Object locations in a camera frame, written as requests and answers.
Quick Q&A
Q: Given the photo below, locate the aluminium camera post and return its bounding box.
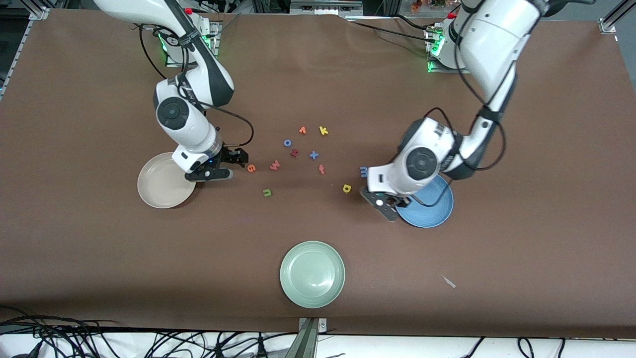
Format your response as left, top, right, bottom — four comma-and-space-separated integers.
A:
285, 317, 328, 358

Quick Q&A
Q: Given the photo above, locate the black cable on mat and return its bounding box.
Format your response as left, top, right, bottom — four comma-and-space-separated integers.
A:
392, 14, 435, 32
345, 18, 435, 42

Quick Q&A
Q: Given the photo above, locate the beige brown plate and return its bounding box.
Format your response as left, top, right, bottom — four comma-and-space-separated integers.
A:
137, 152, 198, 209

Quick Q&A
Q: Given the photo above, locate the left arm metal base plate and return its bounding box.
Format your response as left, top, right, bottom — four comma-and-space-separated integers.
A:
426, 25, 480, 75

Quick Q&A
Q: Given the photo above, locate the pale green plate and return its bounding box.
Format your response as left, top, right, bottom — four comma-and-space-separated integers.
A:
279, 241, 346, 309

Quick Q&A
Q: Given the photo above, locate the aluminium frame crossbar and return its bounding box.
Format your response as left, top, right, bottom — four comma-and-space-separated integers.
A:
290, 0, 365, 17

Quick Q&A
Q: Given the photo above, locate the black floor cable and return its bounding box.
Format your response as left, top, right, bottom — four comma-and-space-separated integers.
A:
247, 331, 280, 358
199, 330, 235, 358
0, 306, 121, 358

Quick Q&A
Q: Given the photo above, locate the aluminium frame rail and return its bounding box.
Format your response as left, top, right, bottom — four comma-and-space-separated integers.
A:
0, 6, 51, 100
598, 0, 636, 34

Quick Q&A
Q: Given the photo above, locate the blue plate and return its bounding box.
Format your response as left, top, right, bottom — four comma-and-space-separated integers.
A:
395, 174, 454, 229

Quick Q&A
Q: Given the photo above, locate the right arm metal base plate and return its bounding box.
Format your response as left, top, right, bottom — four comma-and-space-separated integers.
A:
165, 22, 222, 69

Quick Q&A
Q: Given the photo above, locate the brown table mat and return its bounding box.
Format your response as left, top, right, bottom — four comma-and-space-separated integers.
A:
0, 8, 636, 340

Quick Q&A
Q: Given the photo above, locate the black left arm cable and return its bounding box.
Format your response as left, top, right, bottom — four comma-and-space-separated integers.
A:
412, 0, 507, 208

